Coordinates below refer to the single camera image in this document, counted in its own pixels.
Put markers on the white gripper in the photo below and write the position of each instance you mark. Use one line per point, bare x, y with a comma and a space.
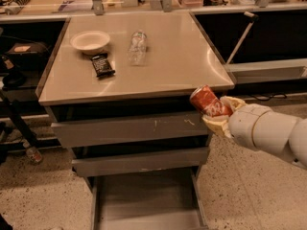
244, 125

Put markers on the red coke can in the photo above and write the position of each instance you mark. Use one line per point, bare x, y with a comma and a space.
206, 102

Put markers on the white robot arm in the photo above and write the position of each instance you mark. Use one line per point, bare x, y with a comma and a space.
258, 127

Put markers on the grey open bottom drawer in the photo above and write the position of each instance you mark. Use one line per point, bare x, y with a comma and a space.
160, 200

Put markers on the grey drawer cabinet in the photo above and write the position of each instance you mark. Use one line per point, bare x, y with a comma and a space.
118, 93

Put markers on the grey middle drawer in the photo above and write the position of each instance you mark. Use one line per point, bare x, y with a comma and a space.
140, 162

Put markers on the grey top drawer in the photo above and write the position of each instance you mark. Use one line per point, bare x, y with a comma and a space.
130, 129

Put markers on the clear plastic water bottle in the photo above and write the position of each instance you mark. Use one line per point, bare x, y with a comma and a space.
138, 48

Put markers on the black snack bar packet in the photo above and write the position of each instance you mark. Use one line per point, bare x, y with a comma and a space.
102, 66

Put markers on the white paper bowl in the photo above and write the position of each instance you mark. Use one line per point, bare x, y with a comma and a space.
90, 42

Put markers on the black stand leg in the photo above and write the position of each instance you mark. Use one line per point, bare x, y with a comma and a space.
18, 121

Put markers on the black bag with label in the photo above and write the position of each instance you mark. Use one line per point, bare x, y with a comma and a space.
29, 56

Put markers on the white stick with black handle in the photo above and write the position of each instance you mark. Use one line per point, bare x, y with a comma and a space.
252, 19

